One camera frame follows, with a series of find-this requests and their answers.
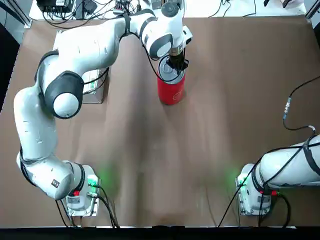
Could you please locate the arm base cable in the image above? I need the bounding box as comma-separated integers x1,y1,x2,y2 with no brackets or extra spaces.
217,147,292,228
56,184,121,228

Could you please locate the right arm cable with connector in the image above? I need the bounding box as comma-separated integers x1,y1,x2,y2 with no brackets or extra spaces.
282,76,320,131

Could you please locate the red push-button trash can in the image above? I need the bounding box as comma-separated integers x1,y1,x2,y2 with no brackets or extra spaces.
156,56,186,106

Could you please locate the black network switch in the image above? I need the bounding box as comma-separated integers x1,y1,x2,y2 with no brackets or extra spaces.
36,0,76,13

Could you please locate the left arm base cable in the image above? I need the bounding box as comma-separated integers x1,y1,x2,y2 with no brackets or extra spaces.
56,184,121,228

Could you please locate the grey power adapter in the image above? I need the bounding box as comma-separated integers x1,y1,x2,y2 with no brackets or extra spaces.
82,0,97,13

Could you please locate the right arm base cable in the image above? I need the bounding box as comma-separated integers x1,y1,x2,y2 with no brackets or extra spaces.
217,147,292,228

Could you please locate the aluminium frame post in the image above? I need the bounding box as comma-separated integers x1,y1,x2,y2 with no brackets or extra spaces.
304,0,320,24
9,0,33,29

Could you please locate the arm cable with connector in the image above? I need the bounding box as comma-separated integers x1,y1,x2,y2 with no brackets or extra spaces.
143,43,166,81
282,76,320,131

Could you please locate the left arm cable with connector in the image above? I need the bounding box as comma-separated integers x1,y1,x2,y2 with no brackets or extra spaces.
143,43,166,81

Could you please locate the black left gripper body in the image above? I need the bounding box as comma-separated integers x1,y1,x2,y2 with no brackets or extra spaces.
170,53,185,65

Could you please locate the usb hub with cables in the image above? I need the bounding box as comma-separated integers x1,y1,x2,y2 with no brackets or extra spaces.
113,1,131,15

